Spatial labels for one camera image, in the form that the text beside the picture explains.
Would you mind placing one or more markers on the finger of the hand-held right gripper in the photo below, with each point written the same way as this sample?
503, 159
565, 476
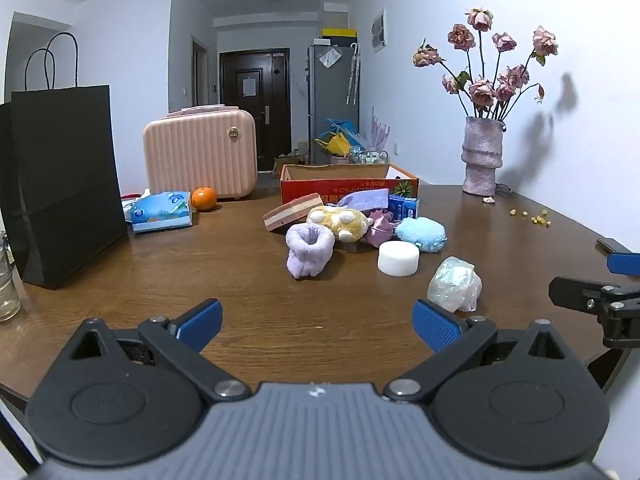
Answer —
622, 263
575, 294

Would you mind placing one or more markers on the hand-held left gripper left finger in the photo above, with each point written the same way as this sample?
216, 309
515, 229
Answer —
200, 320

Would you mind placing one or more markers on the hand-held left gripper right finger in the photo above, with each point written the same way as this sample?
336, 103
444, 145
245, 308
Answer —
437, 327

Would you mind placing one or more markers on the iridescent white pouch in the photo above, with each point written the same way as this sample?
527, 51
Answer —
455, 285

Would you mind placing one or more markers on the white round sponge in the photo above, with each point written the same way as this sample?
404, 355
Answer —
398, 259

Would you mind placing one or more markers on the light blue plush toy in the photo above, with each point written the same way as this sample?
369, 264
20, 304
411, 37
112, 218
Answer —
420, 234

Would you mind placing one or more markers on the lavender fuzzy slipper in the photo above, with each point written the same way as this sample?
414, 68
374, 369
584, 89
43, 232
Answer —
305, 252

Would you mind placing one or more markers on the pink and cream sponge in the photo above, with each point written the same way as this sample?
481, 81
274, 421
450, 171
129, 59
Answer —
290, 212

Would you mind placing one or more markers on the yellow plush toy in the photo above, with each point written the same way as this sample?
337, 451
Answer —
340, 220

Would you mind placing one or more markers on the purple knit pouch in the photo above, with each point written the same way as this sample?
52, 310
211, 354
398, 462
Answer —
367, 199

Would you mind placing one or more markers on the red cardboard box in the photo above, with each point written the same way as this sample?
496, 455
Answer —
310, 187

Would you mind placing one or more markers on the black phone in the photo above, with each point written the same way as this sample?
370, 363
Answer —
612, 245

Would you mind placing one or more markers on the yellow crumbs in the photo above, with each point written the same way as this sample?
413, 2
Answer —
537, 219

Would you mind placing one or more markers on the blue tissue pack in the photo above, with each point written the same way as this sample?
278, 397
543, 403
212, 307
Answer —
160, 210

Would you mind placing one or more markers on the orange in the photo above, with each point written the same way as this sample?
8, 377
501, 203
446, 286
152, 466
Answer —
204, 199

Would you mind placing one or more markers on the blue carton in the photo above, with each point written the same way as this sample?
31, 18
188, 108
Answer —
404, 207

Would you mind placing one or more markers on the pink ribbed suitcase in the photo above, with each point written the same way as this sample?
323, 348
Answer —
200, 155

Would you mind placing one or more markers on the pink textured vase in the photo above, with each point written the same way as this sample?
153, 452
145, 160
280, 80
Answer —
481, 155

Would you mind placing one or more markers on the brown cardboard box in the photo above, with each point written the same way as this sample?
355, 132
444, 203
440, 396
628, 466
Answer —
287, 160

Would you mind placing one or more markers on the cart with bottles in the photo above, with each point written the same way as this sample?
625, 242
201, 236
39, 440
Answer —
370, 156

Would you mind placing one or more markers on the black paper bag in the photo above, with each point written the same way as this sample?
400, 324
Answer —
65, 180

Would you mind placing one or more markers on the pink bucket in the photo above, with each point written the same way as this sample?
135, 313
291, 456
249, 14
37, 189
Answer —
339, 159

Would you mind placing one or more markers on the glass jar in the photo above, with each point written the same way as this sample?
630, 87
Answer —
7, 285

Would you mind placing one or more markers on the pink feather decoration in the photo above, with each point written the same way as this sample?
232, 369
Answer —
381, 130

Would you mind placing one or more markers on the yellow bag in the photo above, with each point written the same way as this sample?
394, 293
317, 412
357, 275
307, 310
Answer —
336, 145

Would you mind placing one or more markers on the pink crinkled sheet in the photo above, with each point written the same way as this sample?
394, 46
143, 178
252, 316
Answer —
200, 109

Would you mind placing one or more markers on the dark brown door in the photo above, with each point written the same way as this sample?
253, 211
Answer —
235, 110

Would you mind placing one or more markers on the dried pink roses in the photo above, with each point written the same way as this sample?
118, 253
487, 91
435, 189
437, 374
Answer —
482, 91

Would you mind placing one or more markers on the side room door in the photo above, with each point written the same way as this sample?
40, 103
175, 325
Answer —
199, 75

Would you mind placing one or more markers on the grey refrigerator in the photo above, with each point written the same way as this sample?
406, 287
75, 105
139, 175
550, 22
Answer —
327, 100

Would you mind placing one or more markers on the folded white umbrella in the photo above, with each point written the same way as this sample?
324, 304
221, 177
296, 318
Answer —
354, 72

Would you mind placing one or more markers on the clear plastic bag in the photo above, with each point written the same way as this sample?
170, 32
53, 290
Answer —
330, 57

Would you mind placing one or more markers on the yellow and black box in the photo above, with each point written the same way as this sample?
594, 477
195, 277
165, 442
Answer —
339, 32

